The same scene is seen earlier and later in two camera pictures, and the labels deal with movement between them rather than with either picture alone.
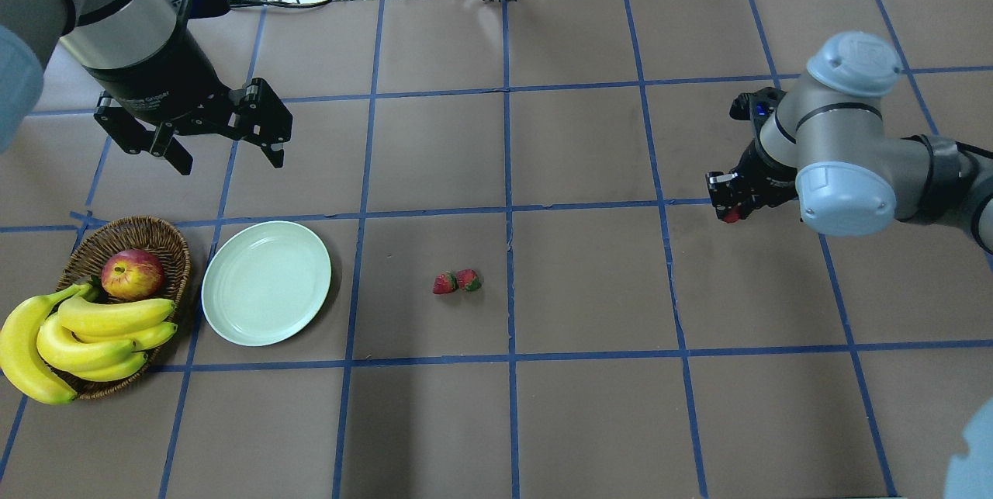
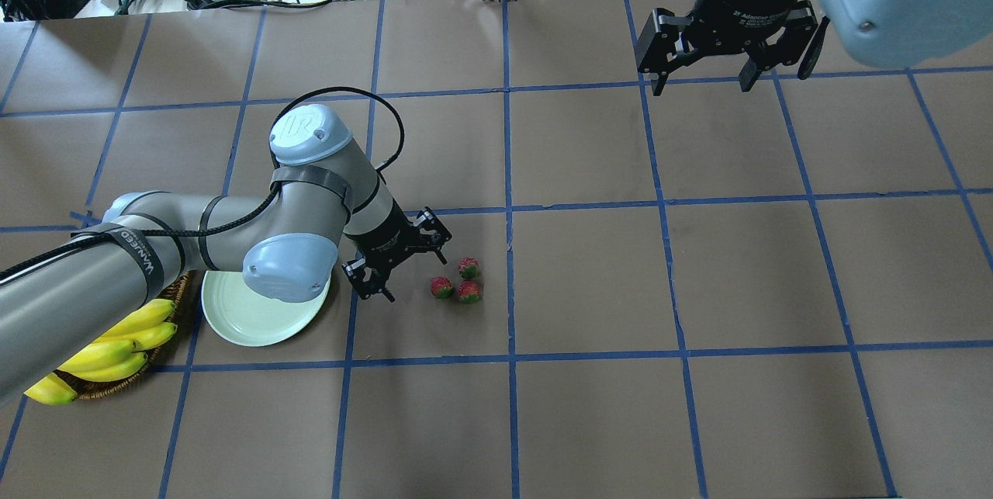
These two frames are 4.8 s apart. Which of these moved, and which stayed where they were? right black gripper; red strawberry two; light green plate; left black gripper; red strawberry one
Moved: red strawberry one; right black gripper; left black gripper; red strawberry two
Stayed: light green plate
